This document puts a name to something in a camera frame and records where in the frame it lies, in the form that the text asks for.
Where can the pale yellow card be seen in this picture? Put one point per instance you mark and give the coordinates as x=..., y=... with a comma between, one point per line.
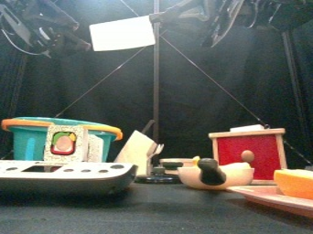
x=122, y=33

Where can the white sushi print box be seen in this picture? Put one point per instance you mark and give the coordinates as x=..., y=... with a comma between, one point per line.
x=64, y=143

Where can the teal basket with orange rim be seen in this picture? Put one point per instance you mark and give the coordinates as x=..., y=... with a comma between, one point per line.
x=24, y=143

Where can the white block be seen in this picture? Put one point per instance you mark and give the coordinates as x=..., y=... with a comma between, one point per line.
x=246, y=128

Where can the pale wooden knife block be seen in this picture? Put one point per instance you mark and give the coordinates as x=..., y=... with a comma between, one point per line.
x=134, y=154

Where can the white toy fork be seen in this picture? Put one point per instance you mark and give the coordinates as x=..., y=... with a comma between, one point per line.
x=158, y=150

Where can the red wooden box with knob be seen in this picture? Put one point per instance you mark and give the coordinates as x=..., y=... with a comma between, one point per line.
x=261, y=149

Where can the grey flat electronic device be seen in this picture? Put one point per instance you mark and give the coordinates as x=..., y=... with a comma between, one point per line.
x=68, y=178

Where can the black toy knob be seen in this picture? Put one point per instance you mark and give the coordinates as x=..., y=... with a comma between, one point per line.
x=173, y=165

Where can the yellow toy banana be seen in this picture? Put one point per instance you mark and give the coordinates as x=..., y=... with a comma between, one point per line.
x=195, y=160

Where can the cream toy food piece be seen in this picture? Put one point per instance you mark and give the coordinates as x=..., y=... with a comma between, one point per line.
x=237, y=166

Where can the black round base disc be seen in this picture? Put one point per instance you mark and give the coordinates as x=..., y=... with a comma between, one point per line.
x=157, y=180

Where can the black toy bottle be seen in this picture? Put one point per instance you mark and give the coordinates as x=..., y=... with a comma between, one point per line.
x=210, y=173

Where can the white bowl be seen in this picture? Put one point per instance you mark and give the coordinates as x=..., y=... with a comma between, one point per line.
x=238, y=178

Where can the orange toy cheese wedge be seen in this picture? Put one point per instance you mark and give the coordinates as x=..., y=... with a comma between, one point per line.
x=296, y=182

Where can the vertical metal frame pole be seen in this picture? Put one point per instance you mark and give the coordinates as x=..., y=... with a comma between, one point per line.
x=155, y=76

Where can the black side frame post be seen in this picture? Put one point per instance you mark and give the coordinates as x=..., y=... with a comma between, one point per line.
x=292, y=76

